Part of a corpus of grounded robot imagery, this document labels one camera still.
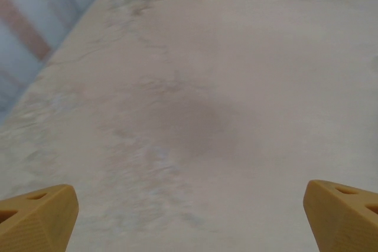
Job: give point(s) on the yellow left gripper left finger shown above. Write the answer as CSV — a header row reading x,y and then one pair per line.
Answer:
x,y
38,225

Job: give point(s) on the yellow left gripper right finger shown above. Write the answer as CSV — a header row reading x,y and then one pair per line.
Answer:
x,y
345,222

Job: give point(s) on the striped translucent left side panel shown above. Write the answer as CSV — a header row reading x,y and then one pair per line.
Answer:
x,y
29,13

